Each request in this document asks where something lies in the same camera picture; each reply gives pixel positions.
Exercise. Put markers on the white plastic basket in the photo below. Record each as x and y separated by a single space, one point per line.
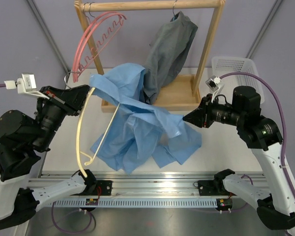
224 65

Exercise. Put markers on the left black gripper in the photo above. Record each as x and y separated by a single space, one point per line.
70 100

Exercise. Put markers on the pink hanger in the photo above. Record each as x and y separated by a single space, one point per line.
88 49
81 8

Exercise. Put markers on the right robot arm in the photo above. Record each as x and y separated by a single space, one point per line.
276 209

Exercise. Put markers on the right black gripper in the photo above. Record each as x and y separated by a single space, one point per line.
202 117

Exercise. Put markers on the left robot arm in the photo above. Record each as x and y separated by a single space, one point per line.
22 138

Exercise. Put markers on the blue shirt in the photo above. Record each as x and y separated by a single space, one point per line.
139 130

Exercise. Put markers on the white slotted cable duct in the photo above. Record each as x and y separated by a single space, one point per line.
138 203

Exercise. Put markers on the wooden clothes rack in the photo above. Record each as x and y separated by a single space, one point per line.
183 93

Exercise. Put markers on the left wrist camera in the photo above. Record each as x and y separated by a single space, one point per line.
26 85

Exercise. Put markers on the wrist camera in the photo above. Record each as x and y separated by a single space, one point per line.
215 85
26 85

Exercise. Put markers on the aluminium mounting rail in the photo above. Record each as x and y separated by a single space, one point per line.
146 184

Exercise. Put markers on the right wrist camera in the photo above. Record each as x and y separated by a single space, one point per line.
215 85

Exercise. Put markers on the blue hanger under grey shirt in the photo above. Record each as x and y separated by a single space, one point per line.
173 11

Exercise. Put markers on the grey shirt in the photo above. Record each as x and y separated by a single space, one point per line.
168 52

